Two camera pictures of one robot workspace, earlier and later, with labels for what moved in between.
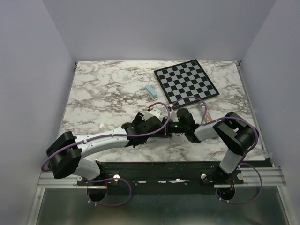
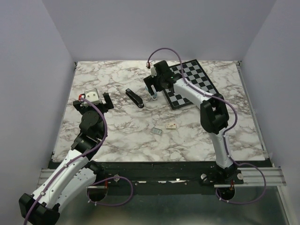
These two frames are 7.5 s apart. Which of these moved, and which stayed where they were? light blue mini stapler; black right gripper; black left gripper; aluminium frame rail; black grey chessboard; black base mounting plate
Moved: black left gripper; black right gripper
Stayed: black grey chessboard; black base mounting plate; aluminium frame rail; light blue mini stapler
